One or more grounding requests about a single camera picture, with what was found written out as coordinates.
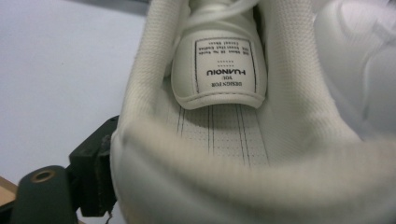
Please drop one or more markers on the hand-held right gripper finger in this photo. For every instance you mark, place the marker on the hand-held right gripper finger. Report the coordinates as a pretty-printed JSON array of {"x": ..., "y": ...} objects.
[{"x": 91, "y": 174}]

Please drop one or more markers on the white sneaker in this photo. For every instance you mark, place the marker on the white sneaker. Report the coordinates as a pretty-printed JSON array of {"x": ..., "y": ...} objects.
[
  {"x": 218, "y": 77},
  {"x": 358, "y": 46}
]

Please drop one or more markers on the pale grey foam board mat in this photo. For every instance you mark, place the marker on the pale grey foam board mat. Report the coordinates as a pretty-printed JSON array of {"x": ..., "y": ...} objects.
[{"x": 46, "y": 77}]

